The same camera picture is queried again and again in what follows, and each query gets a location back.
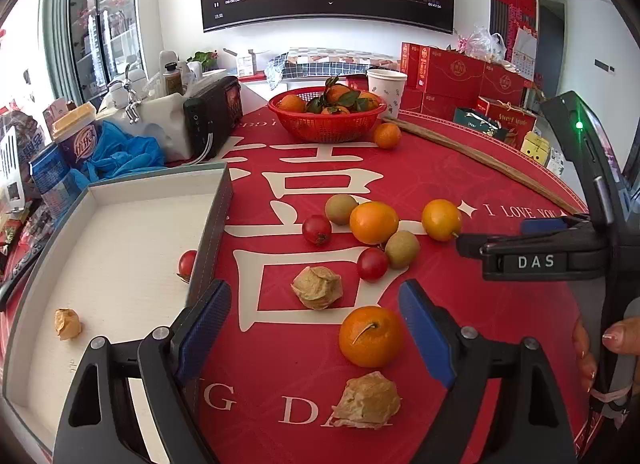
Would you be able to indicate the small white carton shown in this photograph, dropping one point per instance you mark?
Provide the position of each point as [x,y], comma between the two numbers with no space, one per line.
[246,64]

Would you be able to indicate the grey-green curtain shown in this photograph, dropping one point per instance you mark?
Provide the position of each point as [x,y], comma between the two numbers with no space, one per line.
[55,34]

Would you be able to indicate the wall calendar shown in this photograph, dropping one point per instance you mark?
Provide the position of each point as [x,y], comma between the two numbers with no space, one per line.
[524,57]

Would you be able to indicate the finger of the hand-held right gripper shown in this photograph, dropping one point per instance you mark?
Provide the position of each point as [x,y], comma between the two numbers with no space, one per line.
[575,249]
[545,225]

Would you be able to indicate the stack of red gift boxes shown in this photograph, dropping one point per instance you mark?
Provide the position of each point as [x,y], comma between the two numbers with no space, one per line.
[450,74]

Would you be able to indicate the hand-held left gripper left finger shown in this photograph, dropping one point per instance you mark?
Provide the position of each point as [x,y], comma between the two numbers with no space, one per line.
[205,329]

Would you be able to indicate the pile of snack packets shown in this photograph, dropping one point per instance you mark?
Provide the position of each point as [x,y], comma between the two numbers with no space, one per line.
[20,139]

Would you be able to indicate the physalis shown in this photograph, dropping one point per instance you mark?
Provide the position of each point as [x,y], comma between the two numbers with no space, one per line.
[67,324]
[316,288]
[366,400]

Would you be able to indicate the yellow box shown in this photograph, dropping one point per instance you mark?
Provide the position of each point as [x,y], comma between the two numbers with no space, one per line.
[535,147]

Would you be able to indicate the long wooden stick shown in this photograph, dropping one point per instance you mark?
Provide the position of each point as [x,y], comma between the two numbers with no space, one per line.
[480,157]

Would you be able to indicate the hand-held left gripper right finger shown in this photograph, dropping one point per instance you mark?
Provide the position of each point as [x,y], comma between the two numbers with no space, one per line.
[425,334]

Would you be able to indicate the blue snack packet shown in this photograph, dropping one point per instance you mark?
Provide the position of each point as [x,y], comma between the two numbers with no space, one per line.
[50,179]

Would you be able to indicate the brown bottle black cap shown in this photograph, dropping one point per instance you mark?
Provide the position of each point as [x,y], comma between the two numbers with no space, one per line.
[171,82]

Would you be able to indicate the blue plastic bag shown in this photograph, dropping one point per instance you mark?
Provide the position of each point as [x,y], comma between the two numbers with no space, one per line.
[125,152]

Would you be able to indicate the glass cabinet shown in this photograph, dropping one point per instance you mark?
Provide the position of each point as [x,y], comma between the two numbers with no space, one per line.
[105,19]

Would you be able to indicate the red printed tablecloth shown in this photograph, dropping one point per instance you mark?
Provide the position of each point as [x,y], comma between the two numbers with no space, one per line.
[450,184]

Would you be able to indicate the clear plastic flower bag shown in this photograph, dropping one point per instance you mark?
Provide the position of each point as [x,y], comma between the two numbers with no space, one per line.
[482,44]

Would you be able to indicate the white paper cup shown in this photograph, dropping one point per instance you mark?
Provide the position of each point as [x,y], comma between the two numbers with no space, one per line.
[387,92]

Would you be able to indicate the black radio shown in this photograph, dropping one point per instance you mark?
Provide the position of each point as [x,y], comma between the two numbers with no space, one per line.
[210,109]

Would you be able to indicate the brown kiwi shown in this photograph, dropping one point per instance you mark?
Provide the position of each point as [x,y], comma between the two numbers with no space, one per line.
[341,209]
[403,249]

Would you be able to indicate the person's right hand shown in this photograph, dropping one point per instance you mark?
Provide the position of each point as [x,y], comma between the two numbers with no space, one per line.
[622,336]

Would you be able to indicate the checked cloth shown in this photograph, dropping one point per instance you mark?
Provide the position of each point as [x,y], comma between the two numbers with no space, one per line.
[320,62]

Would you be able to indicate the purple drink cup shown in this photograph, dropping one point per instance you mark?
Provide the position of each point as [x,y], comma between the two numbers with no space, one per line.
[80,144]

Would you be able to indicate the green gift box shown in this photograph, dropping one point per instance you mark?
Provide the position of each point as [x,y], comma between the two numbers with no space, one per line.
[477,122]

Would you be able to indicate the grey cardboard box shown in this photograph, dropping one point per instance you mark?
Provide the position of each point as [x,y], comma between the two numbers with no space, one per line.
[125,244]

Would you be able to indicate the white bottle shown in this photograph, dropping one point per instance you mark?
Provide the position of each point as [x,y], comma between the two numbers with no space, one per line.
[169,57]

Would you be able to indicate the leafy orange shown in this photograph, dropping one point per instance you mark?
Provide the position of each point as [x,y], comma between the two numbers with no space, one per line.
[369,101]
[339,94]
[291,104]
[335,111]

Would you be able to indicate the cherry tomato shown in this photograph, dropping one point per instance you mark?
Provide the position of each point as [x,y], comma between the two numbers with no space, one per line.
[372,264]
[188,264]
[316,230]

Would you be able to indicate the green potted plant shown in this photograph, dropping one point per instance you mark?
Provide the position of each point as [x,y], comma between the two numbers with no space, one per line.
[204,60]

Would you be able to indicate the red plastic basket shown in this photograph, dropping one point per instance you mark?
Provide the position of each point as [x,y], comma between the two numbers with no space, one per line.
[325,128]

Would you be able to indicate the red gift bag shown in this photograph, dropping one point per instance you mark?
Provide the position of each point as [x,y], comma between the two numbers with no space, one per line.
[510,119]

